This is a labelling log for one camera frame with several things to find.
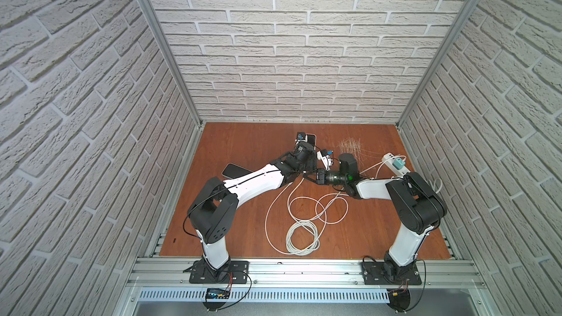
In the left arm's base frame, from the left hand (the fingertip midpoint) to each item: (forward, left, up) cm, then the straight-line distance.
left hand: (307, 151), depth 88 cm
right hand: (-10, +3, -6) cm, 12 cm away
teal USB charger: (-1, -42, -8) cm, 43 cm away
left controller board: (-47, +32, -19) cm, 60 cm away
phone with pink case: (+7, -2, 0) cm, 7 cm away
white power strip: (+5, -41, -12) cm, 43 cm away
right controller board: (-49, -28, -15) cm, 59 cm away
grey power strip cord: (-10, -58, -14) cm, 60 cm away
